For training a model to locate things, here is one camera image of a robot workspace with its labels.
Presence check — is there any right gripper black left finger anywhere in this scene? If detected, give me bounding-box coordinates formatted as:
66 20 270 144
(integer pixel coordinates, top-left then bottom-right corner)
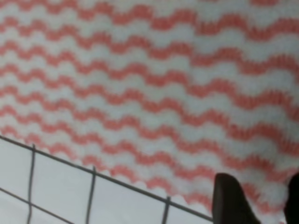
212 173 260 224

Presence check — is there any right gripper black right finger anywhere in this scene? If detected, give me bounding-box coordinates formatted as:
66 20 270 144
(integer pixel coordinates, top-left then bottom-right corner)
284 173 299 224

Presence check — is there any pink wavy striped towel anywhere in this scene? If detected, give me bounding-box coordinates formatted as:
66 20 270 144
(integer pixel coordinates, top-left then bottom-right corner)
0 0 299 224

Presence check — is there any white black grid tablecloth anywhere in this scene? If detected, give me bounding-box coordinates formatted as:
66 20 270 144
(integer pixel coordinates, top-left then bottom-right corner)
0 138 212 224

